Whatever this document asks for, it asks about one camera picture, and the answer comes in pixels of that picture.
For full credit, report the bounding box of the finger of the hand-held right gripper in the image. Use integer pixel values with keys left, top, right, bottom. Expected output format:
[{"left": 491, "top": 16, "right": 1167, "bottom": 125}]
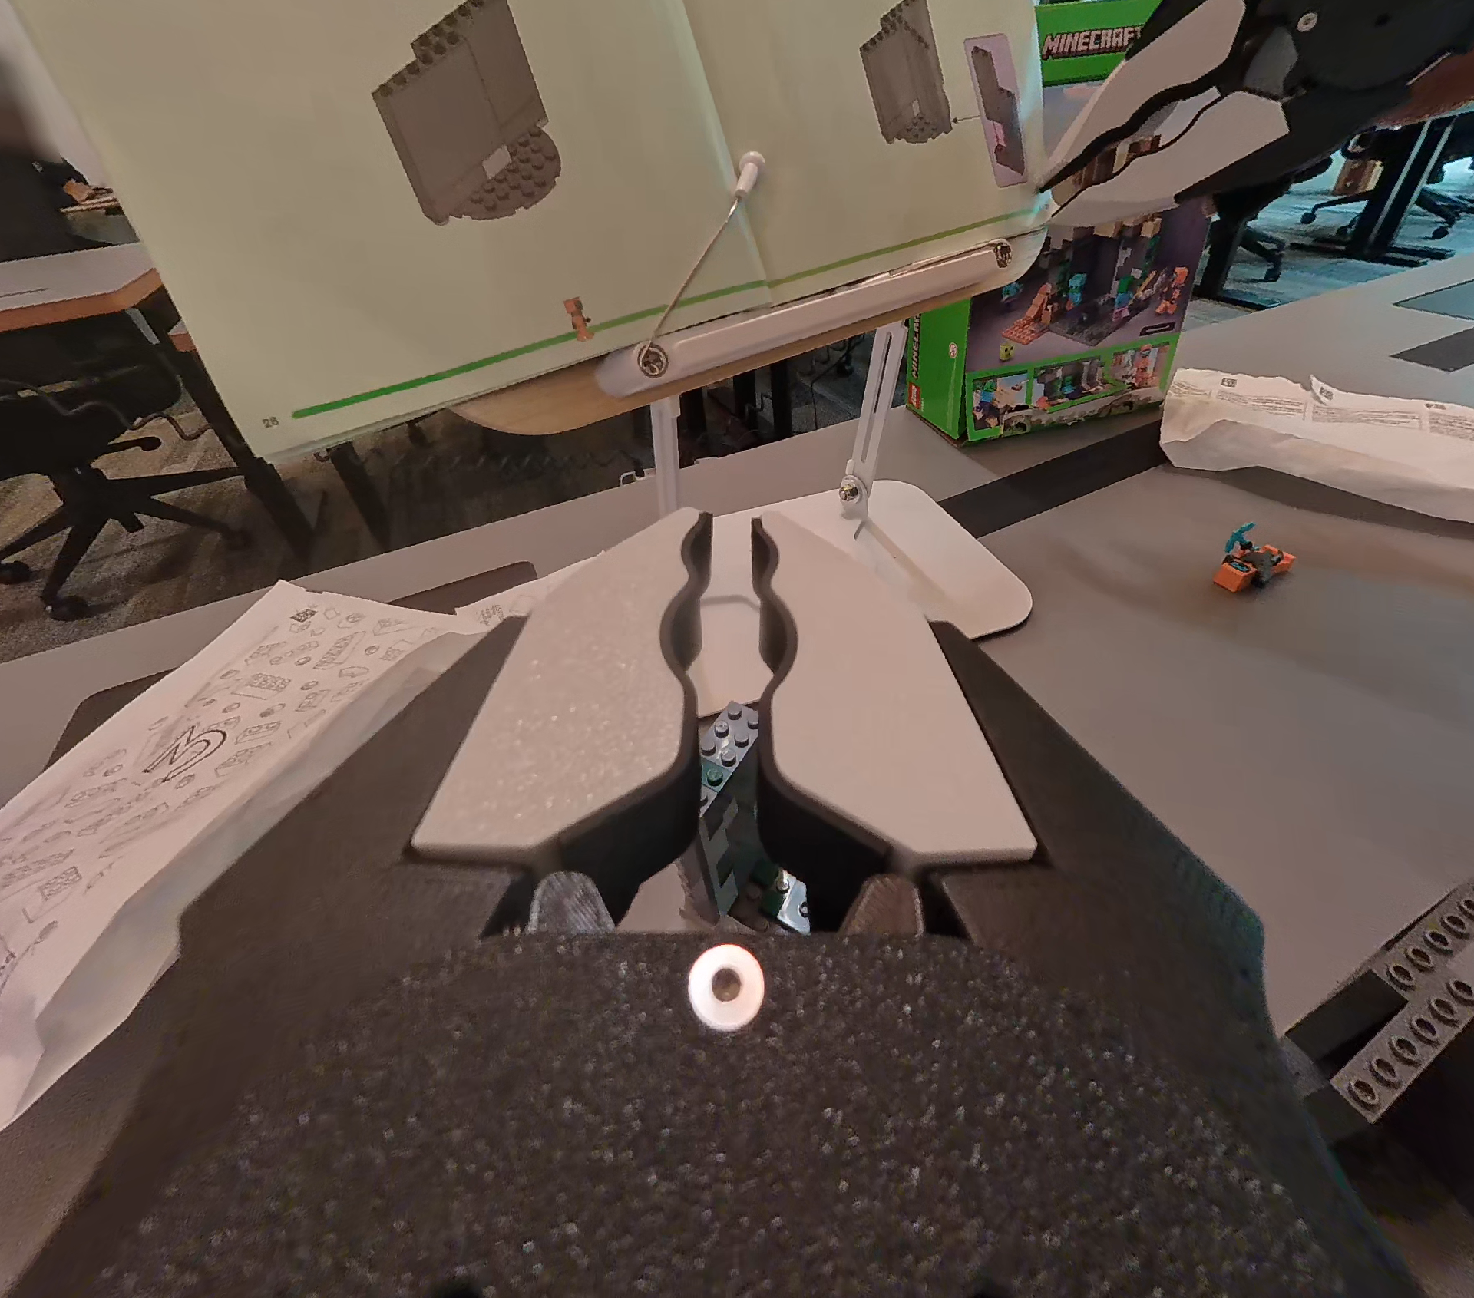
[
  {"left": 1039, "top": 0, "right": 1253, "bottom": 192},
  {"left": 1039, "top": 99, "right": 1294, "bottom": 206}
]

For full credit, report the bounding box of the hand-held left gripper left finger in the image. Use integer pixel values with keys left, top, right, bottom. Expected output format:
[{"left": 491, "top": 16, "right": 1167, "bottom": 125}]
[{"left": 408, "top": 507, "right": 714, "bottom": 864}]

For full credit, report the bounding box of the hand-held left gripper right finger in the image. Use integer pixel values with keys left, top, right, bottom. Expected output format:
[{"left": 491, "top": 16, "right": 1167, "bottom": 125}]
[{"left": 748, "top": 510, "right": 1041, "bottom": 870}]

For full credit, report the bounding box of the white book stand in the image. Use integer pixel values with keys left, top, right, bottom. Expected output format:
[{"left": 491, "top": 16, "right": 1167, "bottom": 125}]
[{"left": 442, "top": 151, "right": 1044, "bottom": 646}]

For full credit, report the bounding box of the instruction booklet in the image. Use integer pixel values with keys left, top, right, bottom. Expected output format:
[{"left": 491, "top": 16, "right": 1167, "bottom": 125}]
[{"left": 0, "top": 0, "right": 1052, "bottom": 458}]

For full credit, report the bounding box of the grey brick wall assembly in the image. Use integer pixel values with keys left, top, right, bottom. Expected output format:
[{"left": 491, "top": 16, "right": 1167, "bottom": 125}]
[{"left": 1284, "top": 884, "right": 1474, "bottom": 1159}]

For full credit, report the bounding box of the background wooden desk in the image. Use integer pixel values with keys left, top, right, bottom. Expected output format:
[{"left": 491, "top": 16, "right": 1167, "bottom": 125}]
[
  {"left": 1300, "top": 56, "right": 1474, "bottom": 264},
  {"left": 0, "top": 257, "right": 387, "bottom": 563}
]

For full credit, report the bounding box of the grey desk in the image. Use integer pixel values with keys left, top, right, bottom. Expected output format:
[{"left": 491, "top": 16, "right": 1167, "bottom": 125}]
[{"left": 0, "top": 263, "right": 1474, "bottom": 1298}]

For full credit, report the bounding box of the black office chair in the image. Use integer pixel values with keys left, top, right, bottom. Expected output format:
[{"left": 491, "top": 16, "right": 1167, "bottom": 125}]
[
  {"left": 0, "top": 366, "right": 253, "bottom": 623},
  {"left": 1198, "top": 198, "right": 1290, "bottom": 301}
]

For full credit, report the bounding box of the grey brick baseplate build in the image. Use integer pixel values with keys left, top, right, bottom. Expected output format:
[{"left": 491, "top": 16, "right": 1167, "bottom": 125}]
[{"left": 691, "top": 702, "right": 814, "bottom": 936}]

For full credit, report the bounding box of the green toy set box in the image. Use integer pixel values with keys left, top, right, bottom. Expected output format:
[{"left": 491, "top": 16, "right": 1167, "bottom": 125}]
[{"left": 903, "top": 0, "right": 1213, "bottom": 448}]

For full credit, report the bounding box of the orange toy minifigure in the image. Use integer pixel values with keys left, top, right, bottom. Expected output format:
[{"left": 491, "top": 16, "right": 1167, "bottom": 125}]
[{"left": 1208, "top": 521, "right": 1300, "bottom": 596}]

